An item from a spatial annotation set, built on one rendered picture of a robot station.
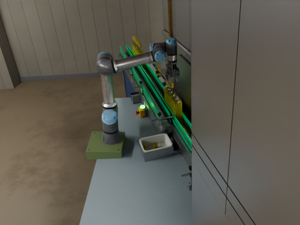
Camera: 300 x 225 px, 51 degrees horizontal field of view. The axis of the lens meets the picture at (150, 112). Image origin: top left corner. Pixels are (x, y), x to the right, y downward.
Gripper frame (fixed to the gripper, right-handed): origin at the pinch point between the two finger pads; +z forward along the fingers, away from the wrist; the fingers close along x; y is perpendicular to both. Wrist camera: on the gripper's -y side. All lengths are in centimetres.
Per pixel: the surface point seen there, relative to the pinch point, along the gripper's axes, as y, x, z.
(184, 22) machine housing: -11.6, 15.0, -41.6
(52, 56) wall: -330, -102, 74
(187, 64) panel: 1.7, 11.8, -13.6
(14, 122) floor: -204, -166, 117
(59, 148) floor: -115, -107, 117
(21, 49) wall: -345, -150, 59
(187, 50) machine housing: -3.2, 14.2, -22.8
